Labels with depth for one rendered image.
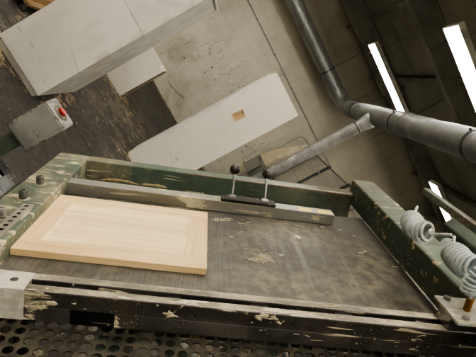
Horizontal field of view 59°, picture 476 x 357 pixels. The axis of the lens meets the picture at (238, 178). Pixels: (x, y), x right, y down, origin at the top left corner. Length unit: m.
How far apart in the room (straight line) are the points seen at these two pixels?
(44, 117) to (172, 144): 3.61
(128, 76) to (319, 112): 4.78
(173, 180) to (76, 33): 2.34
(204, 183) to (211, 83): 7.85
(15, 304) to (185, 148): 4.40
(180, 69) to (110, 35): 5.88
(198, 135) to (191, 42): 4.63
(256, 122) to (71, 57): 2.30
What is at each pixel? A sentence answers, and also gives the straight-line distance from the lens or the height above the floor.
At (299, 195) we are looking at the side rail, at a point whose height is 1.58.
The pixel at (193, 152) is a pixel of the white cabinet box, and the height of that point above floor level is 0.72.
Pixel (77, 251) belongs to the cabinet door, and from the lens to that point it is 1.16.
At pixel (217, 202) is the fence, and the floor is 1.31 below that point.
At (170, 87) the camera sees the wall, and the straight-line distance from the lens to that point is 9.62.
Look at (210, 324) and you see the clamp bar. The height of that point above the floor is 1.29.
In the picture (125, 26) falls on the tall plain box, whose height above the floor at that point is 1.00.
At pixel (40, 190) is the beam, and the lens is 1.46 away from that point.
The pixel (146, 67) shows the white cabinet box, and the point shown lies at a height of 0.54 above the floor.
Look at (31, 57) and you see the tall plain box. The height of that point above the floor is 0.19.
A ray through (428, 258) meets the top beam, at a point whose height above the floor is 1.82.
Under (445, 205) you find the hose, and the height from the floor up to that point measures 1.91.
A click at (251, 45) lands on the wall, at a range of 9.55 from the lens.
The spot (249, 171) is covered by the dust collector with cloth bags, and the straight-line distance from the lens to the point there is 7.23.
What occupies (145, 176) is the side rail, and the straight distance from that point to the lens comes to 1.75.
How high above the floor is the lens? 1.57
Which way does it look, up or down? 6 degrees down
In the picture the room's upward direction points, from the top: 62 degrees clockwise
